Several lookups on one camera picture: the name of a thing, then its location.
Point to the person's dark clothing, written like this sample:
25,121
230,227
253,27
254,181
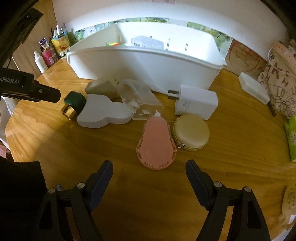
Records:
20,199

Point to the white plastic storage bin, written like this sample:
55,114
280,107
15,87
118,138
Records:
150,67

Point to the clear plastic box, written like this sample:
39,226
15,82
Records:
138,92

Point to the green bottle with gold cap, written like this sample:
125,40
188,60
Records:
75,99

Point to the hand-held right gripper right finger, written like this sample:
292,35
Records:
196,183

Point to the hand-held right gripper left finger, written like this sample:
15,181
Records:
101,183

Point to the white spray bottle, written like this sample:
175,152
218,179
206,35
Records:
41,63

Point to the white soap box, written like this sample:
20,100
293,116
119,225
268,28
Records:
252,85

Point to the brown cardboard picture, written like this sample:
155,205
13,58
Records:
245,58

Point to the green wet wipes pack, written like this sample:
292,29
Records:
291,139

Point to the white bottle-shaped case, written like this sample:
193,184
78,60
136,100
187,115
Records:
99,111

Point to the green grape print sheet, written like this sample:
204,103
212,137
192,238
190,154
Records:
203,26

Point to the beige printed fabric bag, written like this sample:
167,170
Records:
282,92

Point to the round beige zip pouch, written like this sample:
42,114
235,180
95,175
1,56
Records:
190,129

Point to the yellow cartoon mug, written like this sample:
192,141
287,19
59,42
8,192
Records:
290,204

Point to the white plug charger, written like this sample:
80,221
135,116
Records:
196,102

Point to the colourful puzzle cube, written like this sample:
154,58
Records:
114,44

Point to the brown pen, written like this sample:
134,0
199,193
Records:
272,110

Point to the beige wedge-shaped box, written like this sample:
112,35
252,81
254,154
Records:
99,87

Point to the small blue cap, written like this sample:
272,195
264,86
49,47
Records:
59,186

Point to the pink round box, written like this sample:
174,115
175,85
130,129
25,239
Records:
283,49

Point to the pink silicone pouch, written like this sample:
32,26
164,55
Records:
155,139

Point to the white carton box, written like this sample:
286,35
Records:
90,32

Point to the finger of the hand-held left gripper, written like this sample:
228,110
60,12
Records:
20,34
48,93

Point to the blue label tube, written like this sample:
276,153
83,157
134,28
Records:
44,42

